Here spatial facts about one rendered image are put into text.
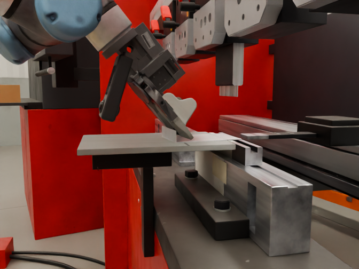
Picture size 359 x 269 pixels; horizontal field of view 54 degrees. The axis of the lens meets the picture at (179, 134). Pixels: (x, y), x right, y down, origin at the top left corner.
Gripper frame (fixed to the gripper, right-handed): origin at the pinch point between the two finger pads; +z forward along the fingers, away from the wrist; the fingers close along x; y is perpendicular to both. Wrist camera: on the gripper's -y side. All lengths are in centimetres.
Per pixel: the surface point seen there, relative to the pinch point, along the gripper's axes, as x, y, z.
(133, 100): 86, 9, 3
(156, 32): 47, 23, -14
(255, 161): -12.4, 4.7, 8.2
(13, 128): 677, -126, -16
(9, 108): 677, -104, -49
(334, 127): -8.7, 22.3, 17.0
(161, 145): -5.7, -4.6, -2.6
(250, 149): -12.3, 5.3, 6.0
